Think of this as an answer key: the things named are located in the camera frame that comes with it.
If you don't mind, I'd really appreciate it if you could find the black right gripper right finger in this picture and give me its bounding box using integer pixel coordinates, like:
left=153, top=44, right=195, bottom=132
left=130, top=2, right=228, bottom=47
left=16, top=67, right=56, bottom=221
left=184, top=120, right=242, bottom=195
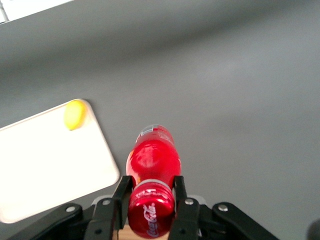
left=167, top=175, right=281, bottom=240

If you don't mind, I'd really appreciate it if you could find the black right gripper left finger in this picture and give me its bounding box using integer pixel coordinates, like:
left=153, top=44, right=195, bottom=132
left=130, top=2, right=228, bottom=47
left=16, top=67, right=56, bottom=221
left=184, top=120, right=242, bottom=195
left=14, top=175, right=133, bottom=240

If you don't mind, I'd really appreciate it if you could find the red coke bottle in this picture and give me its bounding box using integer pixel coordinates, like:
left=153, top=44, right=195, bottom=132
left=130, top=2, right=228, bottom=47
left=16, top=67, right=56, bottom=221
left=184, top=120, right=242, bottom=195
left=125, top=124, right=182, bottom=240

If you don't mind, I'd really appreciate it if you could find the cream rectangular tray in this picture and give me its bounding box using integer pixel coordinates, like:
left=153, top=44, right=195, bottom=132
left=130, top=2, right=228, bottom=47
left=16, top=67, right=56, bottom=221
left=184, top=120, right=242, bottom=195
left=0, top=98, right=121, bottom=224

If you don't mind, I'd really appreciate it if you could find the yellow toy lemon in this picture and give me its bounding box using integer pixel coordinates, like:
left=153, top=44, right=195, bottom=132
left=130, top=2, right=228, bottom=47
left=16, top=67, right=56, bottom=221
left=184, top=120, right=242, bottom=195
left=63, top=99, right=87, bottom=131

